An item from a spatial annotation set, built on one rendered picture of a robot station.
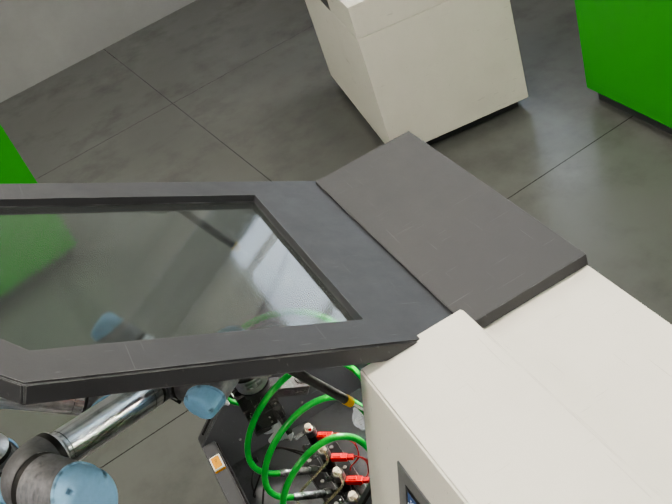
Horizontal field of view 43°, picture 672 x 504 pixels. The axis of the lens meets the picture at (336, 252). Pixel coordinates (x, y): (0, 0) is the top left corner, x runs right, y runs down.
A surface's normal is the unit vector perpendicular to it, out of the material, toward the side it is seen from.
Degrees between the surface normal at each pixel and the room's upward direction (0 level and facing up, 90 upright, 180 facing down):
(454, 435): 0
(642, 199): 0
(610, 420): 0
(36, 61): 90
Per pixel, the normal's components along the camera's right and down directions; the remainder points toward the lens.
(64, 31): 0.50, 0.41
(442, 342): -0.30, -0.75
